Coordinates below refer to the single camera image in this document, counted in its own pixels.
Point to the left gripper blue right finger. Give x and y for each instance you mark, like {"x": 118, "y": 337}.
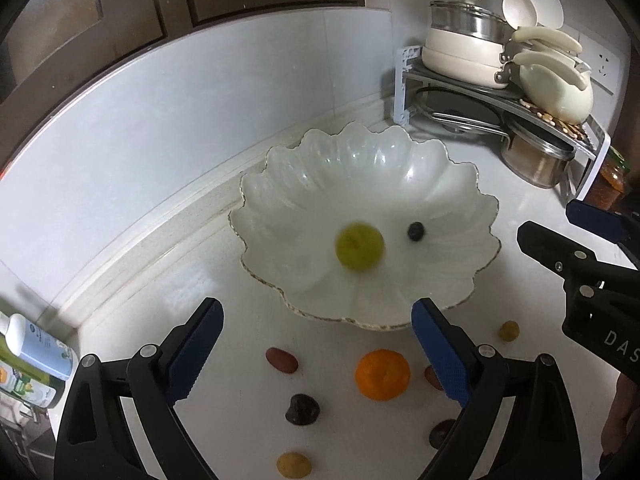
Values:
{"x": 445, "y": 347}

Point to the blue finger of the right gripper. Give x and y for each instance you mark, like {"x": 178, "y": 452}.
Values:
{"x": 617, "y": 228}
{"x": 552, "y": 250}

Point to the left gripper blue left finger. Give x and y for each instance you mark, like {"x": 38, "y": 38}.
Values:
{"x": 191, "y": 347}

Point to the red grape tomato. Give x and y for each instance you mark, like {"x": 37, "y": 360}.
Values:
{"x": 431, "y": 377}

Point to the yellow grape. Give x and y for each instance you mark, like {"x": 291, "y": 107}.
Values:
{"x": 509, "y": 331}

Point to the orange mandarin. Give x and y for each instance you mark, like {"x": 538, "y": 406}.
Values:
{"x": 382, "y": 375}

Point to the large dark plum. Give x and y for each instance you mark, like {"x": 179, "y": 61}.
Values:
{"x": 440, "y": 432}

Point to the blueberry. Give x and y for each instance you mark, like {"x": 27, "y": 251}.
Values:
{"x": 416, "y": 231}

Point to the green apple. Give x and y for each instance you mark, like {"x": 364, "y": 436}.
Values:
{"x": 359, "y": 247}

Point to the person's right hand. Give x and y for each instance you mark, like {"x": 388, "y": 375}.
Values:
{"x": 623, "y": 407}

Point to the jar of orange preserve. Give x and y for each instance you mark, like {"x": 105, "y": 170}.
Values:
{"x": 610, "y": 185}

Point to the white corner shelf rack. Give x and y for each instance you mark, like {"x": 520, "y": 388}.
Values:
{"x": 409, "y": 66}

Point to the red grape left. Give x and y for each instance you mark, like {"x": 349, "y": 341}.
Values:
{"x": 281, "y": 360}

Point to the wooden bead trivet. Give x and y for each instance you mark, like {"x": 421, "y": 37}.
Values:
{"x": 575, "y": 132}

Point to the stainless steel pot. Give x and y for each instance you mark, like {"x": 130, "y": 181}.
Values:
{"x": 534, "y": 154}

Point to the green dish soap bottle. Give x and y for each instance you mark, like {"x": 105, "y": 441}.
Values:
{"x": 26, "y": 383}

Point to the yellow-brown small fruit left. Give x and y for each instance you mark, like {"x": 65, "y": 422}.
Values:
{"x": 293, "y": 465}

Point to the cream kettle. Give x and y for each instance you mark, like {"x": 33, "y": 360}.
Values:
{"x": 545, "y": 63}

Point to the white scalloped bowl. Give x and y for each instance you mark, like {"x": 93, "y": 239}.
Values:
{"x": 293, "y": 209}

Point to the white pump bottle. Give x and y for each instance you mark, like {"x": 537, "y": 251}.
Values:
{"x": 36, "y": 347}

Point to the glass lid under shelf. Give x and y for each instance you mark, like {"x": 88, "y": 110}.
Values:
{"x": 449, "y": 113}

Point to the white spoon right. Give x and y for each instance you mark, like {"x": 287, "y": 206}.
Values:
{"x": 550, "y": 13}

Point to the white spoon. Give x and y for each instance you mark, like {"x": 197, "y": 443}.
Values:
{"x": 550, "y": 13}
{"x": 519, "y": 13}

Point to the cream pot with glass lid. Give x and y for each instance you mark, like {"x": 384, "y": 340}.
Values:
{"x": 465, "y": 42}

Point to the white spoon left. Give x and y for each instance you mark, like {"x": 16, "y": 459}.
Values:
{"x": 519, "y": 13}

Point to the wall power socket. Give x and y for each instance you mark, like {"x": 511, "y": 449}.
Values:
{"x": 605, "y": 65}

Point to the dark wooden window frame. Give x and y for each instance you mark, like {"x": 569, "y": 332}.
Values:
{"x": 51, "y": 49}

